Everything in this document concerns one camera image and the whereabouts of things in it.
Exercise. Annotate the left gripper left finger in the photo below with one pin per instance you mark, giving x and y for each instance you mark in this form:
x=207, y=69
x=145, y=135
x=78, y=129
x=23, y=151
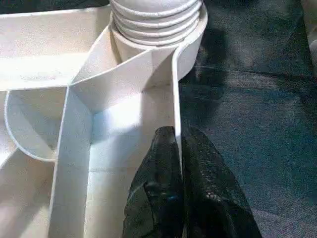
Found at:
x=158, y=188

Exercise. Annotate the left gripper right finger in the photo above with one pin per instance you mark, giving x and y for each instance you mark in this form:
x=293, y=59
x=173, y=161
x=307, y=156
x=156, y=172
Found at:
x=213, y=193

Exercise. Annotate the white plastic table top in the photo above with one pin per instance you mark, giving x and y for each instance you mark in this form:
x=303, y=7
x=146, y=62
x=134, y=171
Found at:
x=37, y=44

